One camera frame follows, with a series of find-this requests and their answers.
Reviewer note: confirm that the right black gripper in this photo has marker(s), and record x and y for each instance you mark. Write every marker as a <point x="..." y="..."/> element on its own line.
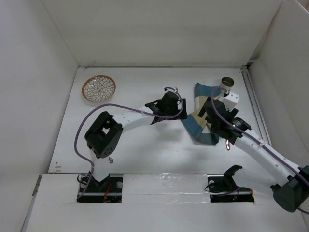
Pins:
<point x="232" y="113"/>

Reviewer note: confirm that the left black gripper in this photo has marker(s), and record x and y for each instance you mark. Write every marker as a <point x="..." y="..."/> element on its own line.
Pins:
<point x="182" y="116"/>

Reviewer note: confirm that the blue beige checkered placemat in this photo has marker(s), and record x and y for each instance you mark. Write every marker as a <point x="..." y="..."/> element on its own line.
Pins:
<point x="196" y="123"/>

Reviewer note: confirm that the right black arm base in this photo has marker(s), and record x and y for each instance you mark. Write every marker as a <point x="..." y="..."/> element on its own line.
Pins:
<point x="223" y="189"/>

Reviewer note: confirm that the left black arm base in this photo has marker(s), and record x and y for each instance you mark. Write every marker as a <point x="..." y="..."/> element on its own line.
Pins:
<point x="109" y="190"/>

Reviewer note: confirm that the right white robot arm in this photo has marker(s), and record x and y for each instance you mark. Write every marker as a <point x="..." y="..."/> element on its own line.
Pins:
<point x="291" y="186"/>

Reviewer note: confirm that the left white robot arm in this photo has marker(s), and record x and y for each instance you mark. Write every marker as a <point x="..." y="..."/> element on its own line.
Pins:
<point x="104" y="134"/>

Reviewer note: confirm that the copper knife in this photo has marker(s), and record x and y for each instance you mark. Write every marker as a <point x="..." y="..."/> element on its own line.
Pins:
<point x="227" y="143"/>

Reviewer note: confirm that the patterned ceramic plate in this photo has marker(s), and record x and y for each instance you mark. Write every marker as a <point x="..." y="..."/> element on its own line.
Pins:
<point x="98" y="88"/>

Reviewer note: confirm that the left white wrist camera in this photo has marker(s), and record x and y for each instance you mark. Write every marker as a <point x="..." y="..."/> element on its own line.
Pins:
<point x="174" y="89"/>

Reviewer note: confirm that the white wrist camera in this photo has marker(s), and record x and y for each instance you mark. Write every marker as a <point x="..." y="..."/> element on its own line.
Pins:
<point x="174" y="89"/>
<point x="230" y="101"/>

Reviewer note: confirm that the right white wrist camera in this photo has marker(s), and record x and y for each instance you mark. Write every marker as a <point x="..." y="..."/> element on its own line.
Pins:
<point x="230" y="101"/>

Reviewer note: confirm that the aluminium rail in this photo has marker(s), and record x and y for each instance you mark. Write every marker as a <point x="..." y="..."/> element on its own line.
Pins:
<point x="255" y="105"/>

